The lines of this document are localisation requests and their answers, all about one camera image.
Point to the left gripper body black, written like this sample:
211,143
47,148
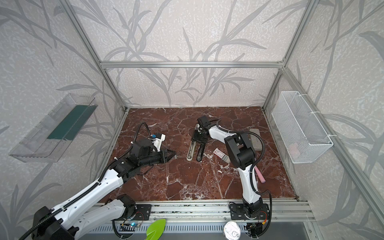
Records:
161,156

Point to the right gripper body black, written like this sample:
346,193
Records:
199,138

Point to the black stapler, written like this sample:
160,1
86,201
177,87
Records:
201,151

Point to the red white staples box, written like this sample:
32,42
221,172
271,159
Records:
222,155

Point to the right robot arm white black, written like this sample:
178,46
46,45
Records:
245,149

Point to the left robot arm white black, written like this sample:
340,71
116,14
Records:
71,219

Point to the small green circuit board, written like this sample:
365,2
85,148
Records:
130,225

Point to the purple pink hand rake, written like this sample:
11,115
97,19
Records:
259,175

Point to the green leaf sticker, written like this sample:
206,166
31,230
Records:
156,229

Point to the pink item in basket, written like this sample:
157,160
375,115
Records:
294,151

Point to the round silver can lid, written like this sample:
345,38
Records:
232,231

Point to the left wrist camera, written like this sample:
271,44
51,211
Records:
157,140

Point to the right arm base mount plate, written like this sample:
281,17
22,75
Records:
238,212

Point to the clear plastic wall tray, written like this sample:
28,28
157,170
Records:
47,141

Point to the white wire mesh basket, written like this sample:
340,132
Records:
298,123

